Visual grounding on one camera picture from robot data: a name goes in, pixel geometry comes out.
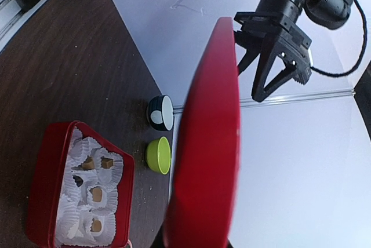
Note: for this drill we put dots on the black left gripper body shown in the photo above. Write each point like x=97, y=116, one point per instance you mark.
x=275, y=21

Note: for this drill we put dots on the red tin lid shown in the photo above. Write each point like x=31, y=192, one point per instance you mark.
x=208, y=149

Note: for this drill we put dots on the red tin box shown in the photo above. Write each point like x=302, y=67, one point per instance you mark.
x=47, y=181

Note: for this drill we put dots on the dark chocolate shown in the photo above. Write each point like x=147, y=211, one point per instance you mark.
x=78, y=180

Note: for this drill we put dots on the white ceramic bowl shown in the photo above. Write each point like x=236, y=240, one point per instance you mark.
x=160, y=113

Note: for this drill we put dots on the green plastic bowl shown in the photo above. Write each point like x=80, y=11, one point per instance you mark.
x=158, y=155

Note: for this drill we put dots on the white paper liner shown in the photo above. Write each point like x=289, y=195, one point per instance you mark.
x=76, y=210

